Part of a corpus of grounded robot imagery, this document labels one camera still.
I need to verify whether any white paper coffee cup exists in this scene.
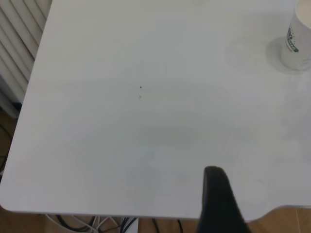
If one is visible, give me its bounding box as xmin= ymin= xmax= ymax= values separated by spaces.
xmin=280 ymin=0 xmax=311 ymax=71

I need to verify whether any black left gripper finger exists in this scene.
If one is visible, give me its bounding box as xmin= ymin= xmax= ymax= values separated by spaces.
xmin=196 ymin=166 xmax=252 ymax=233

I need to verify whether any black floor cable bundle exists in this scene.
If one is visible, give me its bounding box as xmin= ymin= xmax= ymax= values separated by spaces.
xmin=120 ymin=217 xmax=137 ymax=233

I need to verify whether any white slatted radiator panel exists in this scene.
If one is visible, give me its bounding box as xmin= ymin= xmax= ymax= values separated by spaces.
xmin=0 ymin=0 xmax=53 ymax=119

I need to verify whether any white box under table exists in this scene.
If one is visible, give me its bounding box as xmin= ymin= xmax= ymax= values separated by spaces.
xmin=126 ymin=218 xmax=140 ymax=233

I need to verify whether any thick black floor cable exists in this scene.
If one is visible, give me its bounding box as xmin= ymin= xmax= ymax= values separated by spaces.
xmin=55 ymin=214 xmax=92 ymax=233

